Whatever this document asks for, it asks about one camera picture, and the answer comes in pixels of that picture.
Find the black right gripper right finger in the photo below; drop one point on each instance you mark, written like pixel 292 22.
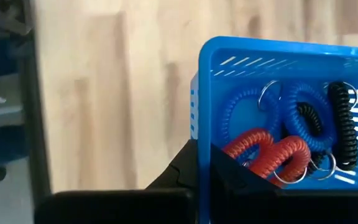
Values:
pixel 228 177

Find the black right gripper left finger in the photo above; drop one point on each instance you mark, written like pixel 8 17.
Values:
pixel 182 174

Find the red spiral coil wristband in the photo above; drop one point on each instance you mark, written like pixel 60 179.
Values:
pixel 247 138
pixel 294 149

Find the blue spiral coil wristband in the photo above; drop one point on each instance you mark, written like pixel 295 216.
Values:
pixel 228 109
pixel 289 118

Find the black spiral coil wristband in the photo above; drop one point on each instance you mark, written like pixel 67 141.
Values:
pixel 343 124
pixel 311 116

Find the blue plastic mesh basket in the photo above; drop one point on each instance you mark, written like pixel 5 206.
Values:
pixel 247 49

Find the black aluminium table frame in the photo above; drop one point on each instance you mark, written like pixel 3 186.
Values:
pixel 36 124

